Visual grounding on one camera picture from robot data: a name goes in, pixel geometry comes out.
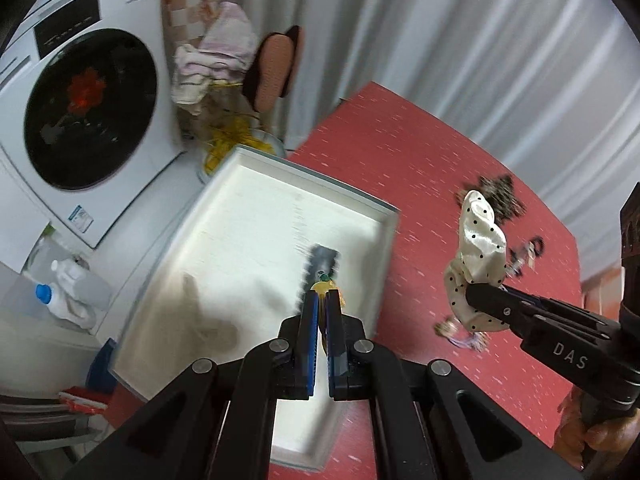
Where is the purple hair tie with charm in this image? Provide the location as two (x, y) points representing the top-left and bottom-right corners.
(433, 316), (490, 352)

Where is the yellow flower hair tie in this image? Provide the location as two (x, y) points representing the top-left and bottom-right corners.
(309, 271), (347, 351)

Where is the white polka dot scrunchie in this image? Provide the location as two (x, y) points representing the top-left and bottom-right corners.
(444, 190), (509, 333)

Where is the black rectangular hair clip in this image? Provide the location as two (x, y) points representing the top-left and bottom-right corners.
(299, 244), (340, 299)

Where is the white jewelry tray box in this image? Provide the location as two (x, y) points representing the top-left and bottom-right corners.
(106, 144), (402, 472)

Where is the right hand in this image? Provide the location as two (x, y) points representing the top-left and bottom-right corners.
(552, 387), (639, 474)

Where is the black bow hair clip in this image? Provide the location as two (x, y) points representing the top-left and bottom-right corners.
(506, 242), (536, 278)

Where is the leopard print scrunchie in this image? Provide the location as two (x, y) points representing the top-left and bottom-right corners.
(454, 174), (526, 226)

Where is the yellow mesh bag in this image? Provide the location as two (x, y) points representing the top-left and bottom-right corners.
(196, 81), (286, 183)

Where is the white detergent bottle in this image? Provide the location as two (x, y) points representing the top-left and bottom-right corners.
(35, 259), (112, 332)

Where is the white curtain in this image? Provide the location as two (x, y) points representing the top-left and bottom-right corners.
(230, 0), (639, 278)

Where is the pink soled slipper front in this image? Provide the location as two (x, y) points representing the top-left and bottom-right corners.
(242, 32), (294, 114)

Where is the pink soled slipper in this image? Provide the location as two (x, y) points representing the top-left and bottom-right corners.
(242, 32), (294, 114)
(280, 25), (305, 98)

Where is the pink soled slipper back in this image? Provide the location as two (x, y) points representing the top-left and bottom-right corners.
(280, 25), (305, 98)

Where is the pink white cloth pile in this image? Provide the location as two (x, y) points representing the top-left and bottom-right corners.
(171, 1), (258, 115)

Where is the white washing machine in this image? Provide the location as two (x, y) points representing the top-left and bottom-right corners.
(1, 0), (182, 247)

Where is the checkered pink bag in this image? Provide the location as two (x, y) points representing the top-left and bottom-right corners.
(162, 0), (220, 54)

